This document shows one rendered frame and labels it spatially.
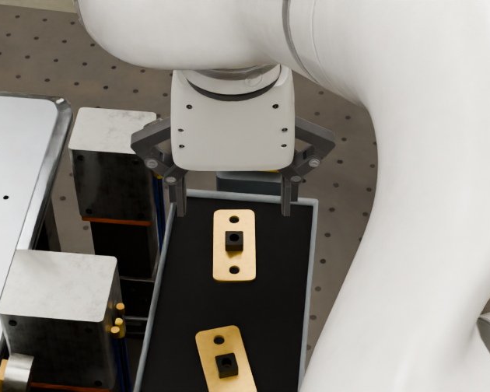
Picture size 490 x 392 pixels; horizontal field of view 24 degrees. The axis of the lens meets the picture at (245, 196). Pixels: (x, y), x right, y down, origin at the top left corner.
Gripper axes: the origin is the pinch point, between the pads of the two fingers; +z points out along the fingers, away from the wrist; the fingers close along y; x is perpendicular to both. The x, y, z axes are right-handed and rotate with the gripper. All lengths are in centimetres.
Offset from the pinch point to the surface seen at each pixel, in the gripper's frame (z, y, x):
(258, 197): 6.0, -2.3, -5.3
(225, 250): 6.2, 0.8, 1.0
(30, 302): 11.6, 19.1, 2.7
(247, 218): 6.3, -1.3, -2.9
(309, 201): 6.0, -7.1, -4.8
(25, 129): 22.6, 25.3, -31.5
